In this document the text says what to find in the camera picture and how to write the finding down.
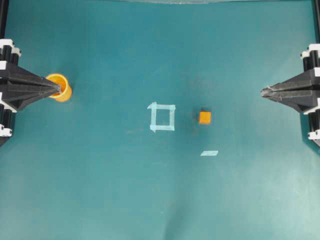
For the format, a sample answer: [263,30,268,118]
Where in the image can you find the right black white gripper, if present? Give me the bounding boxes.
[260,43,320,147]

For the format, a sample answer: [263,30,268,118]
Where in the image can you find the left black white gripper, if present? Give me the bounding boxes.
[0,39,60,146]

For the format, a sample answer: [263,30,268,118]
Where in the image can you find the orange plastic cup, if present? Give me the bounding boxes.
[46,73,72,103]

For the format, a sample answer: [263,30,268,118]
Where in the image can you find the orange cube block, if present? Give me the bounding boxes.
[198,111,212,125]

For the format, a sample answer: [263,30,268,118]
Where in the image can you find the small light blue tape strip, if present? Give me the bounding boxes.
[200,150,219,157]

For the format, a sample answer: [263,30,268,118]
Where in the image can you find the light blue tape square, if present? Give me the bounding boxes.
[147,102,176,133]

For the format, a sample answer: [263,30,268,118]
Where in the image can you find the right black frame post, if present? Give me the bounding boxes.
[312,0,320,44]

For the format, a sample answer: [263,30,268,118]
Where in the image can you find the black frame post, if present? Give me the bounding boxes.
[312,0,320,44]
[0,0,9,39]

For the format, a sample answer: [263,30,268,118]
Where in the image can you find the left black frame post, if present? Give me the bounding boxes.
[0,0,9,39]

